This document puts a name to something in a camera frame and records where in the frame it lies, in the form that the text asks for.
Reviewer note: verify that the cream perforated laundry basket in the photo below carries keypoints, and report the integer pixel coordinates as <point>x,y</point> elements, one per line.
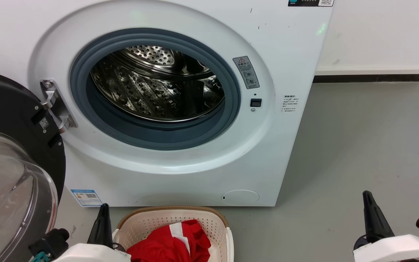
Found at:
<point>209,222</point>

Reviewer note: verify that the white and black baseboard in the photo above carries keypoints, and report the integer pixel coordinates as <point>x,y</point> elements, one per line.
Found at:
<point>369,70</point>

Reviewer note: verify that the white front-load washing machine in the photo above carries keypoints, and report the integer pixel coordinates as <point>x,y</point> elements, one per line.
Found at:
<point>275,54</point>

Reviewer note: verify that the red and white garment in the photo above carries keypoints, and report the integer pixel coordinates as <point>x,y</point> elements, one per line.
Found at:
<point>166,245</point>

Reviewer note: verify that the small white QR sticker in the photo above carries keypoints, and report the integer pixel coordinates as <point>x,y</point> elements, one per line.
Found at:
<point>44,123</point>

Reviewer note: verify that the grey warning label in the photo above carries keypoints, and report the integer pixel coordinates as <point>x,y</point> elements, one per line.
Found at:
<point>246,72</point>

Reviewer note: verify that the dark QR code sticker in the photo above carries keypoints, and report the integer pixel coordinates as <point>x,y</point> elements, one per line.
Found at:
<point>309,2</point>

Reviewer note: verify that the black door latch slot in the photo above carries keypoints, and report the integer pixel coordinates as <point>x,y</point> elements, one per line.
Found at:
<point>256,102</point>

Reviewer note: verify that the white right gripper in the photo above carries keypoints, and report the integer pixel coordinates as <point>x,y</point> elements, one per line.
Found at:
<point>395,251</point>

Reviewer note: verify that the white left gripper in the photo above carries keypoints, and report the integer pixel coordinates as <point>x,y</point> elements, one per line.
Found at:
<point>89,254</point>

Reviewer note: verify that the round filter cover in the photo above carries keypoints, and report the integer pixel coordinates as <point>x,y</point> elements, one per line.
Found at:
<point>240,197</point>

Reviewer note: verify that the blue energy label sticker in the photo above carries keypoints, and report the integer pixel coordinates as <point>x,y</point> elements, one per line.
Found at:
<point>86,198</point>

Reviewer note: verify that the washing machine door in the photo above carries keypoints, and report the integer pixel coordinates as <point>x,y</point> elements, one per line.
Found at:
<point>9,109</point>

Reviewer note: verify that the silver metal door hinge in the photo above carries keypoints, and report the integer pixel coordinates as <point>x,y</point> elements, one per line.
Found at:
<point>58,105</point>

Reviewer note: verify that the stainless steel washing machine drum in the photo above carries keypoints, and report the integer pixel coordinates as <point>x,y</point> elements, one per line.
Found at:
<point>151,91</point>

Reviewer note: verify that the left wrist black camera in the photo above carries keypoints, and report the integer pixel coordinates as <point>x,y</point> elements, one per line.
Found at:
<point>51,242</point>

